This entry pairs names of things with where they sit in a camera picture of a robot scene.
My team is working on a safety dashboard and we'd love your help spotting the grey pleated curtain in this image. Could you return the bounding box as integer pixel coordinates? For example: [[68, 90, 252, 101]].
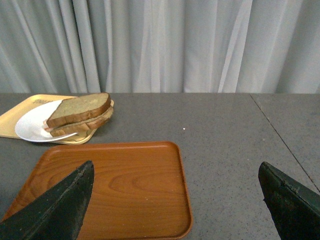
[[0, 0, 320, 94]]

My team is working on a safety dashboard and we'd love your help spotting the yellow bear tray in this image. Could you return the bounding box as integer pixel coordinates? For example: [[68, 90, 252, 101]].
[[0, 94, 96, 145]]

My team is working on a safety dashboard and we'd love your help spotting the fried egg toy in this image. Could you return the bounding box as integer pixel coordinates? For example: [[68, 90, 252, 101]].
[[42, 120, 54, 133]]

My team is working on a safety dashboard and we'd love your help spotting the brown wooden tray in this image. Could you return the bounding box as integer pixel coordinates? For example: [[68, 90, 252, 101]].
[[5, 141, 193, 240]]

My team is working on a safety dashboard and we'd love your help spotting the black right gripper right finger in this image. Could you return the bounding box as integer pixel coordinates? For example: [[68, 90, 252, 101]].
[[258, 161, 320, 240]]

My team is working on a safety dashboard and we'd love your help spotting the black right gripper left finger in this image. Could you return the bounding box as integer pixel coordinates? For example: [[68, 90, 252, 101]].
[[0, 160, 95, 240]]

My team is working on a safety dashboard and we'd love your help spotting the bread slice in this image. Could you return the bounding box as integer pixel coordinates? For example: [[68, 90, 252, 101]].
[[48, 100, 114, 137], [46, 92, 111, 128]]

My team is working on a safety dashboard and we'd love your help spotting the white round plate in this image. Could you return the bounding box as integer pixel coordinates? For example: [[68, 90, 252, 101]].
[[14, 100, 77, 143]]

